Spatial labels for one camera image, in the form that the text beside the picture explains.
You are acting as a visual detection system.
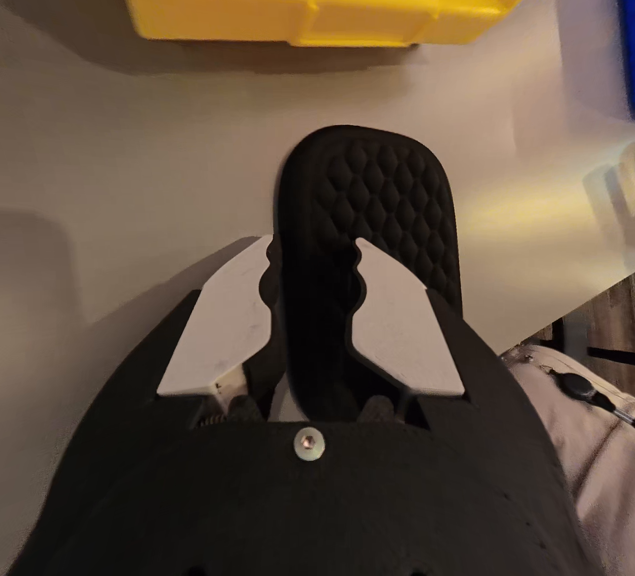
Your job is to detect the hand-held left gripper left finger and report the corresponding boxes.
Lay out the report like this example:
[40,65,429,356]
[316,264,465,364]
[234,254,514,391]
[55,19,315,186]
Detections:
[156,235,287,398]

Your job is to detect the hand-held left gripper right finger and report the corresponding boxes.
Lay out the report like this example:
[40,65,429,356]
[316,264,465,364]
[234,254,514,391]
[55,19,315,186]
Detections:
[341,237,466,397]

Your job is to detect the blue plastic bin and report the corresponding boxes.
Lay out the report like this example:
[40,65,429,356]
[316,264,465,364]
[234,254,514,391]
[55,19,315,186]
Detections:
[612,0,635,109]

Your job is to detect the black wrist rest pad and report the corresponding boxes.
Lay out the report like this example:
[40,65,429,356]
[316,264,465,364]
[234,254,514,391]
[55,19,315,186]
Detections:
[273,124,463,423]

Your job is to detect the person's beige trousers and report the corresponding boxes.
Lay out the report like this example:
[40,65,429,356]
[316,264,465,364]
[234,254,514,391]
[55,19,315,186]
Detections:
[498,344,635,576]

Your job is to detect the black cable plug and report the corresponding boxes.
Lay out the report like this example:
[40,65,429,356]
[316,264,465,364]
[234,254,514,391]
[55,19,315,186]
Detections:
[548,370,635,427]

